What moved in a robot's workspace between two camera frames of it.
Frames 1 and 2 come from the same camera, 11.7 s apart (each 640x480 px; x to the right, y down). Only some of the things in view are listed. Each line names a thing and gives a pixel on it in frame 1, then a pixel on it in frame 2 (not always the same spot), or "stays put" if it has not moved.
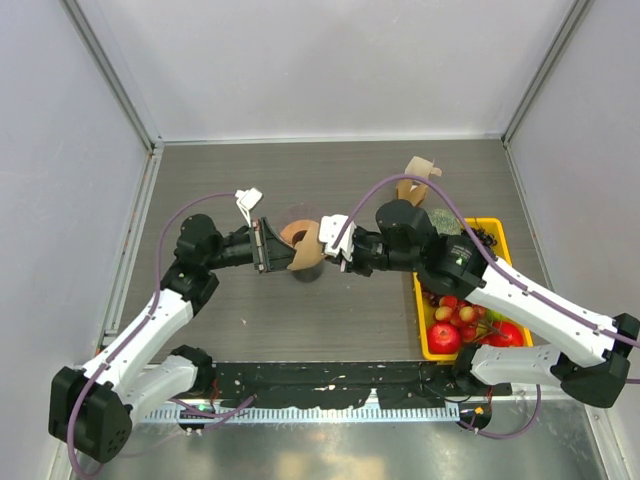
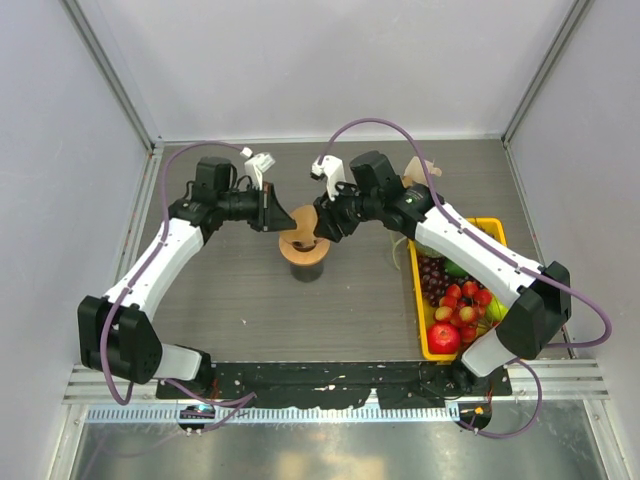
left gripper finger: (276, 247) -> (274, 206)
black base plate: (396, 385) stays put
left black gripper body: (260, 254) -> (259, 208)
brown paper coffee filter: (310, 248) -> (303, 234)
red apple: (443, 338) stays put
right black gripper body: (370, 252) -> (347, 208)
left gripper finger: (280, 255) -> (278, 220)
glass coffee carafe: (308, 274) stays put
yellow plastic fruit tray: (425, 309) stays put
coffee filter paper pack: (412, 189) stays put
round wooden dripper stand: (289, 231) -> (304, 255)
